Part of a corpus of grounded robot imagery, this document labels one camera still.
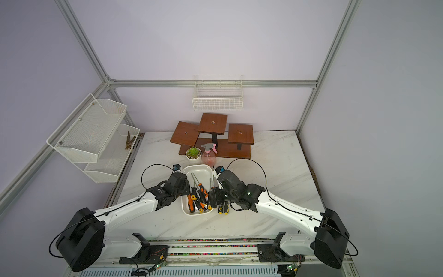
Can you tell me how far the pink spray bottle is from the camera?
94cm

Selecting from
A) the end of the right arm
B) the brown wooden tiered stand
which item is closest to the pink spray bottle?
the brown wooden tiered stand

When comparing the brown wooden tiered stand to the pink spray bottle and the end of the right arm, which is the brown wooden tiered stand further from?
the end of the right arm
